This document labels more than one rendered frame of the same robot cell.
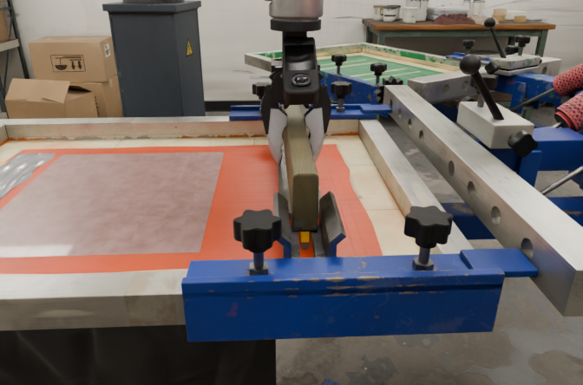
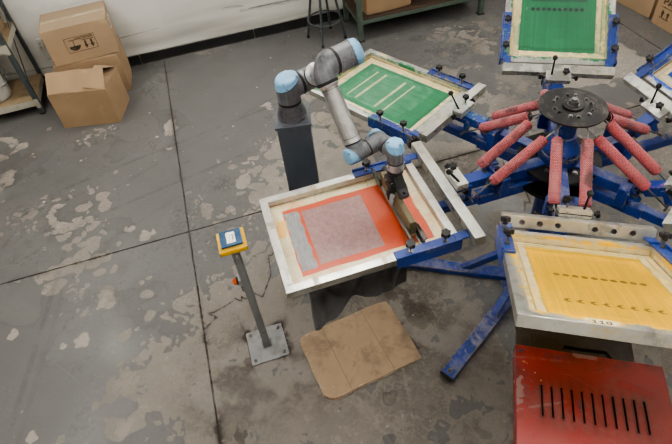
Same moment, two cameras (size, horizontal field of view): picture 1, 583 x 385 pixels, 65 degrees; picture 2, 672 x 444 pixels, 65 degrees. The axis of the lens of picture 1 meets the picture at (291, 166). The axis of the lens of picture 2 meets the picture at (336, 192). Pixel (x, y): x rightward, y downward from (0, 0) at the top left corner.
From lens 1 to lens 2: 1.89 m
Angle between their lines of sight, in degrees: 23
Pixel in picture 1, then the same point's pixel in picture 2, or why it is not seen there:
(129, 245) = (364, 247)
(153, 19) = (299, 129)
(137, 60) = (292, 146)
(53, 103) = (95, 90)
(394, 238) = (433, 226)
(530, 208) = (467, 219)
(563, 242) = (473, 230)
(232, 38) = not seen: outside the picture
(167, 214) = (365, 233)
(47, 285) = (365, 266)
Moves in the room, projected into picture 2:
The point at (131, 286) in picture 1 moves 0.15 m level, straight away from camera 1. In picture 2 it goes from (383, 261) to (361, 241)
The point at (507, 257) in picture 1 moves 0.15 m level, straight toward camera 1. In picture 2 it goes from (463, 234) to (459, 261)
